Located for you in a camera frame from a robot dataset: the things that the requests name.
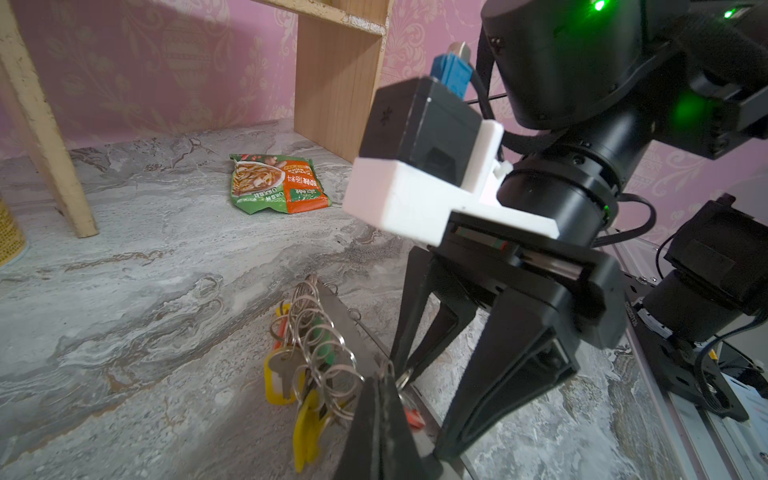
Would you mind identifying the green orange noodle packet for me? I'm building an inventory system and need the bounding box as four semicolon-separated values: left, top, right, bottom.
229;154;332;215

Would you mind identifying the wooden two-tier shelf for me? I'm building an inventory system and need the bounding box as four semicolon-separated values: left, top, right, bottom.
1;1;392;238

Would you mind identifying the red key tag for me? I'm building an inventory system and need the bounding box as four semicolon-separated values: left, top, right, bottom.
404;407;426;431

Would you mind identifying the yellow key tag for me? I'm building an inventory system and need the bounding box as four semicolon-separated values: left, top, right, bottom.
263;302;331;473

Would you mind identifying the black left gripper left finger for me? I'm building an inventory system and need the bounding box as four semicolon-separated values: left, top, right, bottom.
334;377;381;480

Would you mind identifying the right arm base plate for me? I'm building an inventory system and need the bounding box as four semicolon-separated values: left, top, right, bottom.
625;299;749;422

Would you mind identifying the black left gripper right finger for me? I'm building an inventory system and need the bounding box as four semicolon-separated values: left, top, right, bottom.
380;376;441;480

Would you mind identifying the white-lidded yellow can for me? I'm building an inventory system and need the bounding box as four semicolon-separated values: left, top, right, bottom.
0;200;28;267

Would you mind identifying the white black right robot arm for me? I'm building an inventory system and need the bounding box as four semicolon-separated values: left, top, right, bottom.
363;1;767;460

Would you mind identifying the green key tag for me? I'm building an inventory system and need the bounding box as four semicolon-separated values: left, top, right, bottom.
310;325;336;367

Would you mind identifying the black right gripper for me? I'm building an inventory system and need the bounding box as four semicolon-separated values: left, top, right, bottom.
388;211;630;462

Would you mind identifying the aluminium front rail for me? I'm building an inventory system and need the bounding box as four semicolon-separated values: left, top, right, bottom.
611;239;768;480

